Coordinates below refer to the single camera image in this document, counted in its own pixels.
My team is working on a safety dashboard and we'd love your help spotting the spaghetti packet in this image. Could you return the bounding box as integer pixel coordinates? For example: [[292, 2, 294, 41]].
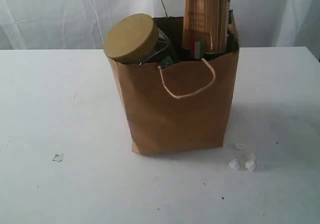
[[182, 0, 231, 59]]

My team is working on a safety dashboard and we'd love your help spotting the clear plastic scrap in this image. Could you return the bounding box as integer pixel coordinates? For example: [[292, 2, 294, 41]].
[[52, 153, 64, 163]]

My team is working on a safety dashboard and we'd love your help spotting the white backdrop curtain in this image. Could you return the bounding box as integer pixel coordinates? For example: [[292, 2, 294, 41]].
[[0, 0, 320, 56]]

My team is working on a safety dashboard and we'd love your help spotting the brown paper shopping bag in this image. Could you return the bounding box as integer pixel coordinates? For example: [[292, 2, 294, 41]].
[[107, 10, 240, 155]]

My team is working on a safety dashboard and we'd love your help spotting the clear nut jar gold lid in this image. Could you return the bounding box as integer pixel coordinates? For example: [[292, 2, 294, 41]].
[[104, 14, 179, 66]]

